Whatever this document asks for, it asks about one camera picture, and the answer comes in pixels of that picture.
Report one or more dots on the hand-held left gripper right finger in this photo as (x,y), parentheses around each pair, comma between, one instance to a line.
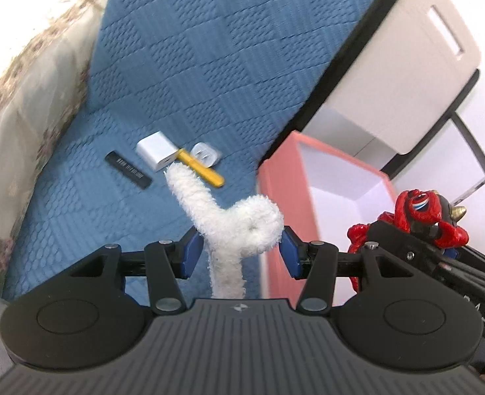
(289,255)

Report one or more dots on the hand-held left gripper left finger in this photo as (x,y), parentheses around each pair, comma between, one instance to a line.
(191,255)

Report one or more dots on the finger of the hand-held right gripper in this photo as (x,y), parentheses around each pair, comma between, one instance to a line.
(415,242)

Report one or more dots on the red monster toy figure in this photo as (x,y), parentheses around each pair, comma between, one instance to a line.
(407,214)

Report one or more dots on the white fuzzy plush stick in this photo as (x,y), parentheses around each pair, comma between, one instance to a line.
(221,230)

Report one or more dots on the pink cardboard box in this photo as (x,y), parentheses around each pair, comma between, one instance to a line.
(283,164)

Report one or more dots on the black bar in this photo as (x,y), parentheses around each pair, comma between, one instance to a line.
(127,168)

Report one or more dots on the white cube charger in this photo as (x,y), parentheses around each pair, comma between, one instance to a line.
(156,150)

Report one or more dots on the yellow plastic stick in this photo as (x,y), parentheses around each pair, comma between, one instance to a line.
(209,175)

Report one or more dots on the small white plug adapter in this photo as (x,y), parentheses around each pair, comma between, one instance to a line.
(205,154)

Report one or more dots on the beige storage cabinet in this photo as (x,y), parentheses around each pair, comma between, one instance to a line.
(411,70)

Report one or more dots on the blue quilted blanket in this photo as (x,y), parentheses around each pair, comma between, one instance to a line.
(226,49)

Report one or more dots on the cream floral blanket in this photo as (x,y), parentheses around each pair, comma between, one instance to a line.
(20,90)

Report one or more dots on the black curved metal frame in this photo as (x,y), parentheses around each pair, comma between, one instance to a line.
(479,148)

